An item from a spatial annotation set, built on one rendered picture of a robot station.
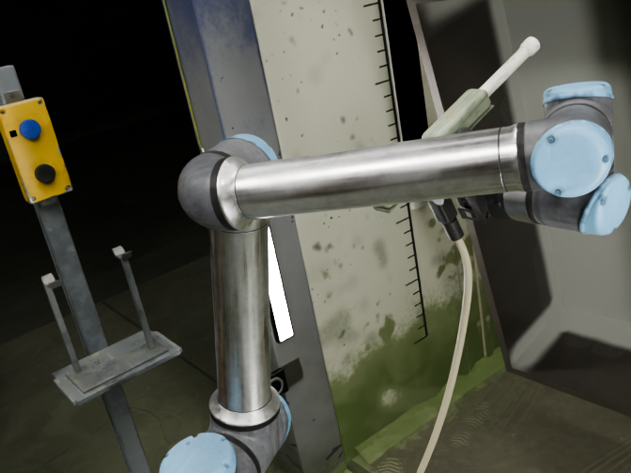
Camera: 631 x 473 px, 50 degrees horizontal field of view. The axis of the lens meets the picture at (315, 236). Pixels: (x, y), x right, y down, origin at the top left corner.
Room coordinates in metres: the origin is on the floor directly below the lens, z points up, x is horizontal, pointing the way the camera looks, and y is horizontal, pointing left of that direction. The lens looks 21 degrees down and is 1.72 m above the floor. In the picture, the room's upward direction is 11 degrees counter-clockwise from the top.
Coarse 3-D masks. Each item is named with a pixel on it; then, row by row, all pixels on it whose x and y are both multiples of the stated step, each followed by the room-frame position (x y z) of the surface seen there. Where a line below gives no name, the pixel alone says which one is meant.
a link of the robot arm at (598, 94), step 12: (564, 84) 0.96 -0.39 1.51; (576, 84) 0.94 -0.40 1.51; (588, 84) 0.92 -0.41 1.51; (600, 84) 0.91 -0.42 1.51; (552, 96) 0.92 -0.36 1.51; (564, 96) 0.90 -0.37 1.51; (576, 96) 0.89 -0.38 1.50; (588, 96) 0.89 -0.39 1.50; (600, 96) 0.89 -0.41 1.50; (612, 96) 0.91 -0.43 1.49; (552, 108) 0.92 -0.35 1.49; (600, 108) 0.87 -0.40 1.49; (612, 120) 0.90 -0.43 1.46; (612, 132) 0.86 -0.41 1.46
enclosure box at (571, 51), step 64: (448, 0) 1.76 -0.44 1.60; (512, 0) 1.86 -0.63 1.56; (576, 0) 1.72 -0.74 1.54; (448, 64) 1.74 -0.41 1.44; (576, 64) 1.76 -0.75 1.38; (512, 256) 1.86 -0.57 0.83; (576, 256) 1.93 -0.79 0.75; (512, 320) 1.84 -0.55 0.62; (576, 320) 1.93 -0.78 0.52; (576, 384) 1.67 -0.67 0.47
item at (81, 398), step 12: (132, 336) 1.90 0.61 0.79; (144, 336) 1.88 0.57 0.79; (156, 336) 1.87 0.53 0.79; (108, 348) 1.85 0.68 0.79; (120, 348) 1.83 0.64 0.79; (132, 348) 1.82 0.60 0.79; (168, 348) 1.77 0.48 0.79; (84, 360) 1.80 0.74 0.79; (96, 360) 1.79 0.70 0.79; (108, 360) 1.77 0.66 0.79; (156, 360) 1.71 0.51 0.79; (60, 372) 1.76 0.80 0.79; (132, 372) 1.68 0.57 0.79; (144, 372) 1.69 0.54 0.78; (72, 384) 1.67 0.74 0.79; (108, 384) 1.64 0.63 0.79; (120, 384) 1.65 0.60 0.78; (84, 396) 1.60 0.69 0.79; (96, 396) 1.61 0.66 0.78
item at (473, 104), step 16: (528, 48) 1.34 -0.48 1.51; (512, 64) 1.31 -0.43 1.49; (496, 80) 1.28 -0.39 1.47; (464, 96) 1.26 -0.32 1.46; (480, 96) 1.24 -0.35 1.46; (448, 112) 1.23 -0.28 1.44; (464, 112) 1.21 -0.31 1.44; (480, 112) 1.23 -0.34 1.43; (432, 128) 1.21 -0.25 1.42; (448, 128) 1.19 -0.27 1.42; (384, 208) 1.12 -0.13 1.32; (432, 208) 1.19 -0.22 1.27; (448, 208) 1.18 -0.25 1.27; (448, 224) 1.19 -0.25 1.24
